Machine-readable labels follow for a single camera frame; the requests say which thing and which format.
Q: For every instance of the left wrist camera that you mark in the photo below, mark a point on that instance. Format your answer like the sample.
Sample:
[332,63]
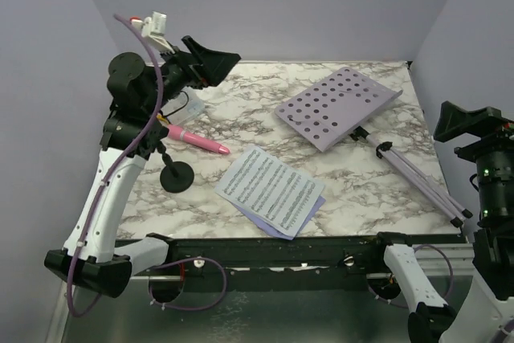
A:
[152,29]

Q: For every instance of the lilac paper sheet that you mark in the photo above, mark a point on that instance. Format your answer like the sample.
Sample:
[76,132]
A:
[271,231]

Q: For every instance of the white sheet music page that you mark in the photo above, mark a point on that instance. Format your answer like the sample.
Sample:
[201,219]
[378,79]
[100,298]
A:
[271,190]

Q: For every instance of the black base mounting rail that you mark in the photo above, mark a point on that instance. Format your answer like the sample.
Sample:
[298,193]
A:
[266,264]

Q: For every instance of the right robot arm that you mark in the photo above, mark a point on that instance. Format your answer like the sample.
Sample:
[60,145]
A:
[486,311]

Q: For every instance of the yellow handled pliers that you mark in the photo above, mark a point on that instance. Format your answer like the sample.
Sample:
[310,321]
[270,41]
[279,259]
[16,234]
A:
[163,119]

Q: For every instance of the pink toy microphone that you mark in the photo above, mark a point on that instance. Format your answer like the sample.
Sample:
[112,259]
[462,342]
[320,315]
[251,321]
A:
[179,134]

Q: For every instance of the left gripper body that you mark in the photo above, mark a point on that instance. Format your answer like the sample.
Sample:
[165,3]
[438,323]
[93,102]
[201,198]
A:
[177,74]

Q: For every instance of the lilac music stand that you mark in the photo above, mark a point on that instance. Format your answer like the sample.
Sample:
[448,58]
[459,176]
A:
[337,107]

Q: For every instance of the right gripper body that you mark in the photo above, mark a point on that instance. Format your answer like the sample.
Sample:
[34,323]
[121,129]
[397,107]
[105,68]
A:
[483,149]

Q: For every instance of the black microphone desk stand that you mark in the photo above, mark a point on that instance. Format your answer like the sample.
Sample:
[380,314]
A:
[176,176]

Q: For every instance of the clear plastic compartment box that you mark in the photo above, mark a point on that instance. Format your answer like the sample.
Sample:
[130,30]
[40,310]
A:
[185,107]

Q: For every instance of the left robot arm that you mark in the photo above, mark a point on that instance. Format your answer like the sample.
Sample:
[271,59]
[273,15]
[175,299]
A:
[131,133]

